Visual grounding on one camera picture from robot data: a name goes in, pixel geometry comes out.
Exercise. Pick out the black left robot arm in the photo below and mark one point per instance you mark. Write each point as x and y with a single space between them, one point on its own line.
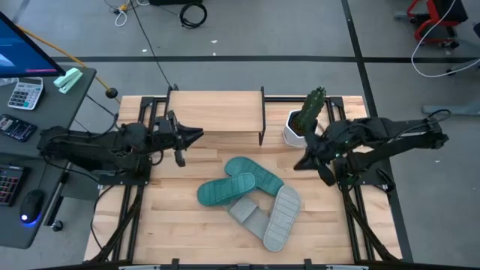
93 146

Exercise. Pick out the dark grey desk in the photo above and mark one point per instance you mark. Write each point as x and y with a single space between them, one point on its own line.
63 101

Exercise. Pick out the grey desk calculator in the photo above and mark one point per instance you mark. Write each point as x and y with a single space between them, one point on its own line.
25 93

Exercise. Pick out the mint green stapler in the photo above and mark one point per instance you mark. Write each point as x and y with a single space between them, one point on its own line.
68 80

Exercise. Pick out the black aluminium table frame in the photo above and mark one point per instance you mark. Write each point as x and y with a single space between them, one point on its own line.
285 99

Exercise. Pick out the black round knob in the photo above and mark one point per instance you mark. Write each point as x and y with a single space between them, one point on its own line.
111 93

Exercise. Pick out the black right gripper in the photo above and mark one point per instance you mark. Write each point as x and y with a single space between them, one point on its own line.
322 150

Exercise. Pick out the computer monitor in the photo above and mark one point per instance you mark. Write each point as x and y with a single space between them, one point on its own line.
22 48

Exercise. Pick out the backlit black keyboard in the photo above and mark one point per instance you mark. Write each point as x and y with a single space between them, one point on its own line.
9 185

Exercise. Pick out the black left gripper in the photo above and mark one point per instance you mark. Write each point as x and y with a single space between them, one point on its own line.
165 131

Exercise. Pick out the green rubber slide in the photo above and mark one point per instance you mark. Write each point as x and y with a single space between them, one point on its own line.
262 176
225 189

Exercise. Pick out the wooden shelf with black legs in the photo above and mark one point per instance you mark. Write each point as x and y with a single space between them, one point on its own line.
215 110

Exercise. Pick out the red and black cart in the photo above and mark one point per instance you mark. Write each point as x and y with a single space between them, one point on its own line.
450 11

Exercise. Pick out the grey rubber slide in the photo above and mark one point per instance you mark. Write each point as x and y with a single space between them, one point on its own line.
281 221
247 217

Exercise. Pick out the black computer mouse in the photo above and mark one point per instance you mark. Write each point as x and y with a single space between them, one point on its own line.
32 206

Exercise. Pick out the grey table foot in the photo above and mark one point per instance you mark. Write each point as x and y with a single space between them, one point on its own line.
450 110

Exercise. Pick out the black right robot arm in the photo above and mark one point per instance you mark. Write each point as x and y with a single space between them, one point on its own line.
375 131

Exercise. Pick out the black smartphone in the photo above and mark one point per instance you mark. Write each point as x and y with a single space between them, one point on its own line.
17 128

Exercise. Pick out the black box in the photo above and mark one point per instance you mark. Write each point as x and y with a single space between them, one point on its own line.
176 2

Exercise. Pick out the green cactus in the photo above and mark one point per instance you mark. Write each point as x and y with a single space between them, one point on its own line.
313 105

